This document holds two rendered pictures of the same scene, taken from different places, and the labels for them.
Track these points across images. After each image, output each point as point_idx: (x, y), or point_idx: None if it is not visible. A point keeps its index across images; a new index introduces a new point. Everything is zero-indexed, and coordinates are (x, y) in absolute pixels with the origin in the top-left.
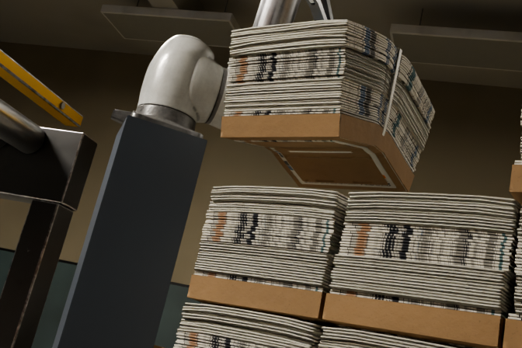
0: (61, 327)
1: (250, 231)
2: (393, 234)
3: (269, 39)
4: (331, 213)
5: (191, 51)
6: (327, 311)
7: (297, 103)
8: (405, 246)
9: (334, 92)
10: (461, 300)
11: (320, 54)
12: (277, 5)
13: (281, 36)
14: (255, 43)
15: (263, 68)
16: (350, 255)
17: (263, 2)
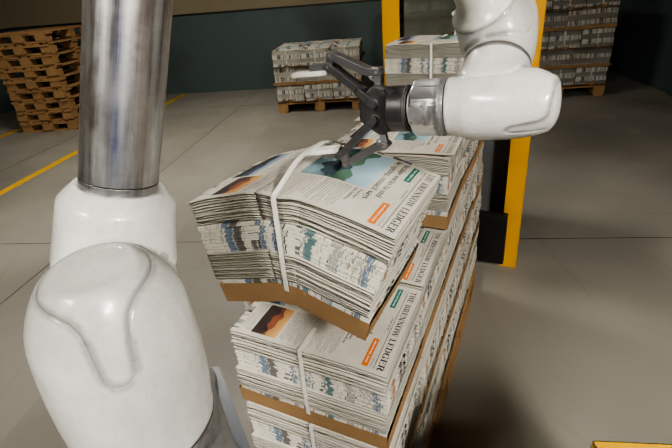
0: None
1: (404, 366)
2: (428, 286)
3: (412, 223)
4: (420, 305)
5: (183, 284)
6: (422, 348)
7: (403, 258)
8: (430, 286)
9: (417, 232)
10: (440, 286)
11: (424, 211)
12: (165, 94)
13: (417, 215)
14: (405, 235)
15: (398, 251)
16: (424, 314)
17: (145, 94)
